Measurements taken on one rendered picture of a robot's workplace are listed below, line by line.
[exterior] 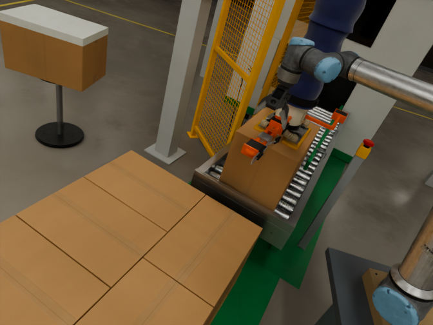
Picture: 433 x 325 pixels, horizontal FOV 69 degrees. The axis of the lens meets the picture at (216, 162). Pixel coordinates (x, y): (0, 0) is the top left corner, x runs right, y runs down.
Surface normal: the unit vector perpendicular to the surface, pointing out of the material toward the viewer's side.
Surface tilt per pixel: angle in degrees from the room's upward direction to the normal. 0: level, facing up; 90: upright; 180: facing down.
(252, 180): 90
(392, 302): 100
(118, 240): 0
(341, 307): 0
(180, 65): 90
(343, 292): 0
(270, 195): 90
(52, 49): 90
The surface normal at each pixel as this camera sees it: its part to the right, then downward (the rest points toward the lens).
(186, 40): -0.47, 0.41
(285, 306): 0.26, -0.78
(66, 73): -0.15, 0.55
